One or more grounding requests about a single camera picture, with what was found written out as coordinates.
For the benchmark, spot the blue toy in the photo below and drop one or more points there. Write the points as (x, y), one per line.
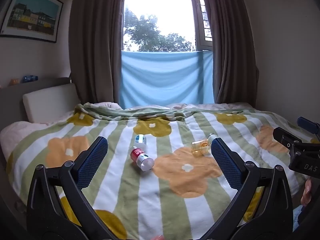
(29, 78)

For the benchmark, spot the light blue cloth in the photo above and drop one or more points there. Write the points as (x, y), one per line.
(166, 78)

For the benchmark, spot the white headboard cushion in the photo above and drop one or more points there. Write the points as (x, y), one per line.
(50, 100)

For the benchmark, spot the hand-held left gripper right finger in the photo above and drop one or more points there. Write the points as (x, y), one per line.
(225, 162)

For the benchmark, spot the floral striped blanket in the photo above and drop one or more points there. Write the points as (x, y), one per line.
(150, 192)

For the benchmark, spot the brown curtain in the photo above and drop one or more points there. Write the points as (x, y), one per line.
(230, 42)
(96, 42)

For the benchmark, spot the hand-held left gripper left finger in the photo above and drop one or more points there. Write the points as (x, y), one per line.
(93, 158)

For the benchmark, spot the blue denim pants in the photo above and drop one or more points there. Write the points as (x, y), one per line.
(298, 217)

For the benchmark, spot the person's right hand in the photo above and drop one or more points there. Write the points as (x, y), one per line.
(307, 192)

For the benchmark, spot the window frame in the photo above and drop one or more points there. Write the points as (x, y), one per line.
(201, 15)

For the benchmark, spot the grey bed headboard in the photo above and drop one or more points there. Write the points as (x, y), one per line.
(15, 100)

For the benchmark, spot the white bottle with blue cap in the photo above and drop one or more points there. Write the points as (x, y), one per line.
(140, 141)

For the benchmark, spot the red bottle silver cap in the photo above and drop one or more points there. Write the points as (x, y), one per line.
(140, 158)

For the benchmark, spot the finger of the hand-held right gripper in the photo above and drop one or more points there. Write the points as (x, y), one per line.
(308, 123)
(285, 136)

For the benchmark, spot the orange toy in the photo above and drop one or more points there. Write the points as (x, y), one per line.
(14, 81)

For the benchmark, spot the clear amber bottle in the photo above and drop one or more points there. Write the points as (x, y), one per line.
(200, 148)

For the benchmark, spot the framed building picture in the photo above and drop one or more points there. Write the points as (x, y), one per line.
(33, 12)

